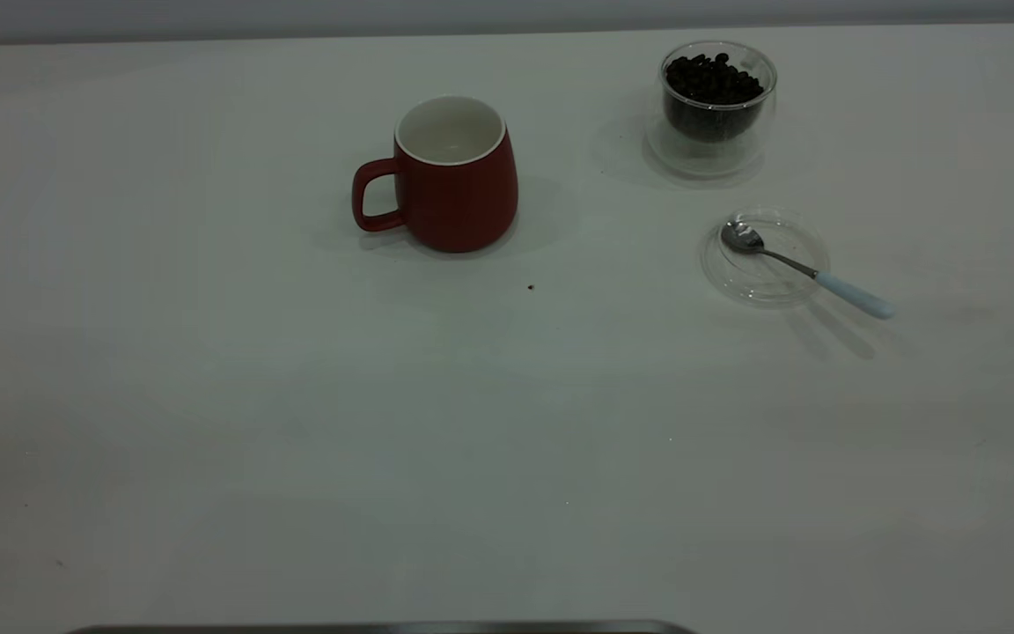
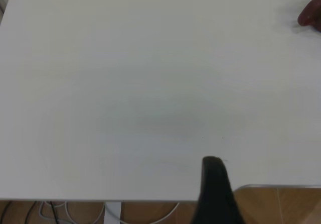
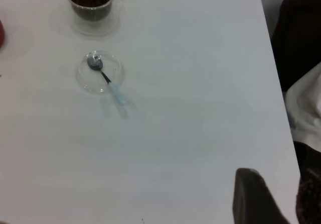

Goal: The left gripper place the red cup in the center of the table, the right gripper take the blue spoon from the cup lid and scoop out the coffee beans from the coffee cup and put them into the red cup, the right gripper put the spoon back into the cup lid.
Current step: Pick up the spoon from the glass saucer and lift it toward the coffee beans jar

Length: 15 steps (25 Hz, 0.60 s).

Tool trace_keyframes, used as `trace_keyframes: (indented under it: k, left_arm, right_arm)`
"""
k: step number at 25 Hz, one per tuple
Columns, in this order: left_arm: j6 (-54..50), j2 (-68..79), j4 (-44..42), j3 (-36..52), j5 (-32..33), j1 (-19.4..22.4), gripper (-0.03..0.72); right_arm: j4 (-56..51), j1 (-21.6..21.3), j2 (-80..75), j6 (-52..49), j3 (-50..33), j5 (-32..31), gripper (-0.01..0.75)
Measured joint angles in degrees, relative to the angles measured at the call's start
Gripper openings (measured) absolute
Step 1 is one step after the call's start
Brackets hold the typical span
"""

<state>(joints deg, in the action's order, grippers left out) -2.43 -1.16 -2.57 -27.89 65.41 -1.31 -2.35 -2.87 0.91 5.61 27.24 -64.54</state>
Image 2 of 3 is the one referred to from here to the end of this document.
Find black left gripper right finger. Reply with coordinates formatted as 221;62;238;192
213;156;248;224

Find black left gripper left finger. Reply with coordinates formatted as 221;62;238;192
192;156;220;224

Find white table leg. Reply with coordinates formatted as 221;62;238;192
103;201;123;224

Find white floor cable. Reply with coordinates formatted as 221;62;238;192
122;201;181;224
37;200;106;224

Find red ceramic mug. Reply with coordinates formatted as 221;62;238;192
297;0;321;33

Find black floor cable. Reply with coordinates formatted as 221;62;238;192
0;200;38;224
49;200;61;224

